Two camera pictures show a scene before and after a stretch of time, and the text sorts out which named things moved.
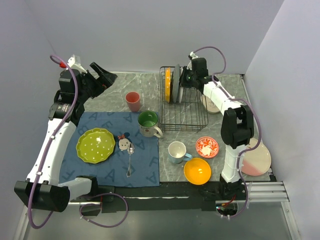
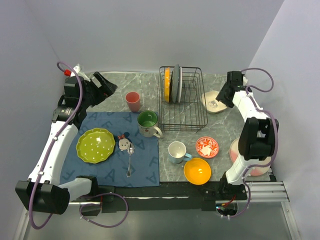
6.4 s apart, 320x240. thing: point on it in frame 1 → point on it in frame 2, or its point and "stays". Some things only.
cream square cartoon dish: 210,106 stays
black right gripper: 183,82 → 220,97
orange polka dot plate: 167,84 stays
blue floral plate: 176,85 stays
